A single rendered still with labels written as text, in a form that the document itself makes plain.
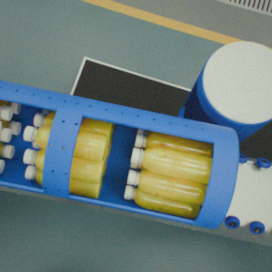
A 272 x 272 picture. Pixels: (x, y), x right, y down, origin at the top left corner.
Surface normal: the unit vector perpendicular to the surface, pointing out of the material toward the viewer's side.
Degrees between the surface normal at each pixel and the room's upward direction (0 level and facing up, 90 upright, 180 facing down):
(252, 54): 0
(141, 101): 0
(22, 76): 0
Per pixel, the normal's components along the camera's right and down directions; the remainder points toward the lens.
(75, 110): 0.14, -0.69
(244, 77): 0.05, -0.25
